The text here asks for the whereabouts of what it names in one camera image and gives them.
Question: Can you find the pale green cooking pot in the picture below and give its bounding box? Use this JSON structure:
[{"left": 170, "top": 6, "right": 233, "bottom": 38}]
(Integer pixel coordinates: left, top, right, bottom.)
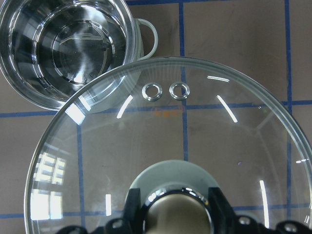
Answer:
[{"left": 0, "top": 0, "right": 158, "bottom": 110}]

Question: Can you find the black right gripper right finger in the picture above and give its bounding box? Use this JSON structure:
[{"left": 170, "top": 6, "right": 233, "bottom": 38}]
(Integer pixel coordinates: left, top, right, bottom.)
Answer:
[{"left": 208, "top": 187, "right": 238, "bottom": 234}]

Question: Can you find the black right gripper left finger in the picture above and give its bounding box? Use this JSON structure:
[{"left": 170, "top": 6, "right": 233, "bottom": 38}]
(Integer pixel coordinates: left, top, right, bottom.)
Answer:
[{"left": 122, "top": 188, "right": 146, "bottom": 234}]

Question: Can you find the glass pot lid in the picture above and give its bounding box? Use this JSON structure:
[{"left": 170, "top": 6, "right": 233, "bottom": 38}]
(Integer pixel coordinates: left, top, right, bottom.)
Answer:
[{"left": 24, "top": 58, "right": 312, "bottom": 234}]

